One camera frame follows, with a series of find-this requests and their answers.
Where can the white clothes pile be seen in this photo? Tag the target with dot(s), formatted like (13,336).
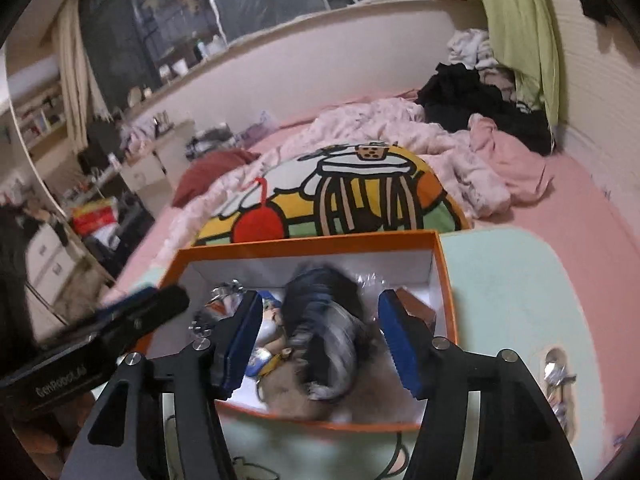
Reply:
(472,47)

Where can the dark window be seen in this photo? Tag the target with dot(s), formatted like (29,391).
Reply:
(250,5)

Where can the green curtain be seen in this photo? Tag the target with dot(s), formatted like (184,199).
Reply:
(520,25)

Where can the small doll figurine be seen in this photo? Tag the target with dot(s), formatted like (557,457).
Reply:
(270,345)

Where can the black lace cloth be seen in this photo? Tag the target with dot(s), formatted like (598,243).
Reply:
(325,320)

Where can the orange cardboard box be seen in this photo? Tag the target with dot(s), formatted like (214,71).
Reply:
(310,252)

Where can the pink bed sheet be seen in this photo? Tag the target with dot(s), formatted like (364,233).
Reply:
(575,220)

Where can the dark red pillow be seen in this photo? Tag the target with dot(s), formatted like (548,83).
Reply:
(215,175)

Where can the person's left hand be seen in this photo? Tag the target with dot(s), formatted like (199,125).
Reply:
(45,430)

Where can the white louvered closet door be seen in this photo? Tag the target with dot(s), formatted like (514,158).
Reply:
(600,70)

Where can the metal keys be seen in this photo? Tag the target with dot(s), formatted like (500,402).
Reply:
(557,375)

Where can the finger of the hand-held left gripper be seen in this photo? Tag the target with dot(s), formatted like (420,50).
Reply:
(160,307)
(122,304)

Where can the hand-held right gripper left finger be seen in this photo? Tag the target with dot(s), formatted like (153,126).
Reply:
(240,345)

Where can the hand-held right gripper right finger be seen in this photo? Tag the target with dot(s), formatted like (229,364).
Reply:
(405,345)

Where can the beige curtain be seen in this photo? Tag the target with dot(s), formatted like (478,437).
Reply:
(72,70)

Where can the pink garment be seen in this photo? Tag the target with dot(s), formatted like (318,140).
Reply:
(510,160)

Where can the red printed package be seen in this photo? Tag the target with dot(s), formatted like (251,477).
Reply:
(95,217)

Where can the white drawer cabinet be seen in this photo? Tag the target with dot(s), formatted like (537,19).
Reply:
(142,175)

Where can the black clothes pile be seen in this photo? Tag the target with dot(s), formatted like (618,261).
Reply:
(475,100)

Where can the mint green desktop table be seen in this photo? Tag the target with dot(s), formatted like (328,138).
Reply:
(500,285)

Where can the colourful cartoon cushion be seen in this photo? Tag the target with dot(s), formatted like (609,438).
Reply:
(350,195)

